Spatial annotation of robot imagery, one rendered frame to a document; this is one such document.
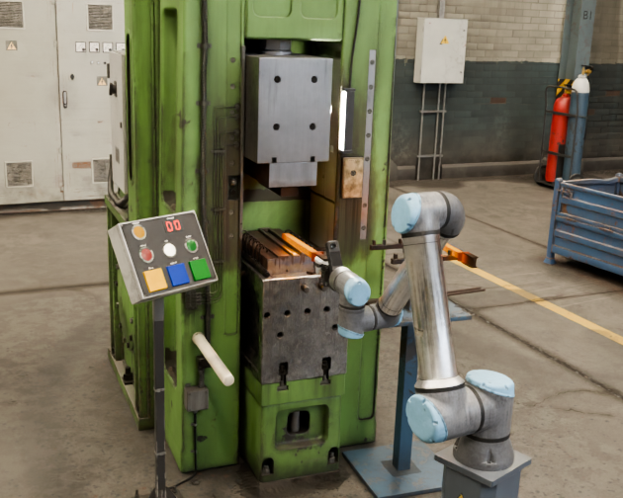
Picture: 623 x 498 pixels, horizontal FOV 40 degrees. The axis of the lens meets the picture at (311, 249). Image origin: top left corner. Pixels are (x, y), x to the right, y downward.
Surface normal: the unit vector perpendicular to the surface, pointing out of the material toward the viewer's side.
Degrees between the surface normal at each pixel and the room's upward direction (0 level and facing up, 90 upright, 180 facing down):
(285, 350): 90
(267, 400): 90
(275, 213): 90
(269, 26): 90
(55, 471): 0
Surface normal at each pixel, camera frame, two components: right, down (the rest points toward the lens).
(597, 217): -0.87, 0.09
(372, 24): 0.37, 0.26
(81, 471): 0.04, -0.96
